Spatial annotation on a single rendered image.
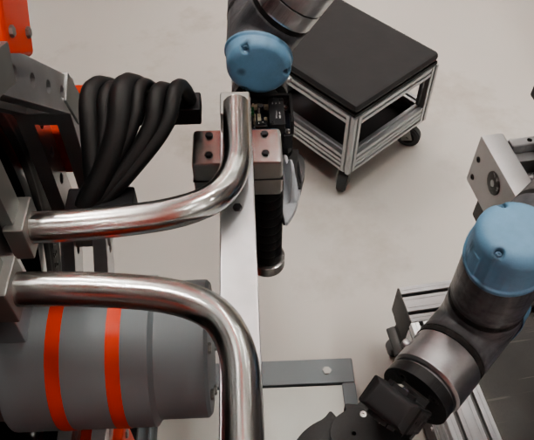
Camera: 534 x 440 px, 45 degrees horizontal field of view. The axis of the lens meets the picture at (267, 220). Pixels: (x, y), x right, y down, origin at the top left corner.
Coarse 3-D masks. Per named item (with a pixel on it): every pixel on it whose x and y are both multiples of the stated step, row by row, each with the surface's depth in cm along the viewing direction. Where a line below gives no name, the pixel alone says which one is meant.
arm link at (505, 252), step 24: (480, 216) 57; (504, 216) 56; (528, 216) 56; (480, 240) 55; (504, 240) 54; (528, 240) 54; (480, 264) 56; (504, 264) 54; (528, 264) 53; (456, 288) 61; (480, 288) 57; (504, 288) 55; (528, 288) 55; (456, 312) 62; (480, 312) 59; (504, 312) 58
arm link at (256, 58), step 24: (240, 0) 75; (264, 0) 68; (288, 0) 67; (312, 0) 67; (240, 24) 71; (264, 24) 69; (288, 24) 69; (312, 24) 71; (240, 48) 69; (264, 48) 69; (288, 48) 71; (240, 72) 71; (264, 72) 71; (288, 72) 72
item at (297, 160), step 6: (294, 150) 80; (294, 156) 78; (300, 156) 78; (294, 162) 78; (300, 162) 78; (300, 168) 77; (300, 174) 77; (300, 180) 77; (300, 186) 76; (300, 192) 76
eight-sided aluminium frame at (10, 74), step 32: (0, 64) 48; (32, 64) 56; (0, 96) 48; (32, 96) 56; (64, 96) 65; (32, 128) 69; (64, 128) 69; (32, 160) 72; (64, 192) 79; (64, 256) 82; (96, 256) 82
